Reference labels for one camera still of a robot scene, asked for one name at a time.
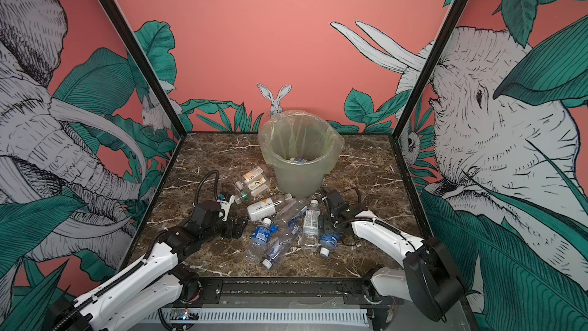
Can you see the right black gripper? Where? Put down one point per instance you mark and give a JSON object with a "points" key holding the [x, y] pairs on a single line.
{"points": [[325, 224]]}

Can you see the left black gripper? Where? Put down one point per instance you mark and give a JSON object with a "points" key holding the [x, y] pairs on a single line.
{"points": [[239, 227]]}

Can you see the tall white label water bottle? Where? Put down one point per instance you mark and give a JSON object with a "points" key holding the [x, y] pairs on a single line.
{"points": [[310, 235]]}

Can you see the blue label bottle white cap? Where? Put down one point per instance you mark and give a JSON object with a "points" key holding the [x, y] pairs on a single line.
{"points": [[259, 241]]}

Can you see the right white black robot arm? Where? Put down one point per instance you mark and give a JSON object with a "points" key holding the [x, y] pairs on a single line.
{"points": [[428, 278]]}

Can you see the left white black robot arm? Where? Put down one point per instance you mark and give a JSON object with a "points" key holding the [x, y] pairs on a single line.
{"points": [[153, 281]]}

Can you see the translucent plastic bin liner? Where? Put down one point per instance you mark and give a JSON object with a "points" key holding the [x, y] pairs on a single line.
{"points": [[298, 140]]}

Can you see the clear bottle blue cap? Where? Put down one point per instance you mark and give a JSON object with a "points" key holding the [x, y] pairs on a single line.
{"points": [[290, 212]]}

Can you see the green cap small bottle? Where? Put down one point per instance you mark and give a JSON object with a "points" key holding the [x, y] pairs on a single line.
{"points": [[243, 194]]}

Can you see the white label bottle lying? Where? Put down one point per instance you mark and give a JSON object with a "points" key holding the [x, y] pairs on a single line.
{"points": [[268, 207]]}

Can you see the crushed clear bottle white cap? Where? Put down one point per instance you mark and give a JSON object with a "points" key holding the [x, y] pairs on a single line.
{"points": [[281, 246]]}

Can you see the orange label small bottle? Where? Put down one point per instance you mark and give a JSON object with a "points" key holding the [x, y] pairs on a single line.
{"points": [[254, 174]]}

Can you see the beige label small bottle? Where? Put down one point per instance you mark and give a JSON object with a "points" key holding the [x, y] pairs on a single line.
{"points": [[258, 186]]}

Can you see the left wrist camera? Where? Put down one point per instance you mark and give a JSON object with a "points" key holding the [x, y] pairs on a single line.
{"points": [[225, 201]]}

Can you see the black front mounting rail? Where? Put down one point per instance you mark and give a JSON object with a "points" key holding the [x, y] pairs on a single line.
{"points": [[354, 291]]}

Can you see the white slotted cable duct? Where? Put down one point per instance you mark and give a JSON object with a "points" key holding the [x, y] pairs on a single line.
{"points": [[342, 317]]}

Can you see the left black frame post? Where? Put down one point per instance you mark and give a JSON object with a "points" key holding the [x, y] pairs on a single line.
{"points": [[128, 37]]}

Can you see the black frame post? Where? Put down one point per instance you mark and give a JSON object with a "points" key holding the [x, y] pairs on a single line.
{"points": [[456, 9], [128, 37]]}

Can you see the right black frame post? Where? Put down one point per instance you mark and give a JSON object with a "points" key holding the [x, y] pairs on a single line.
{"points": [[456, 9]]}

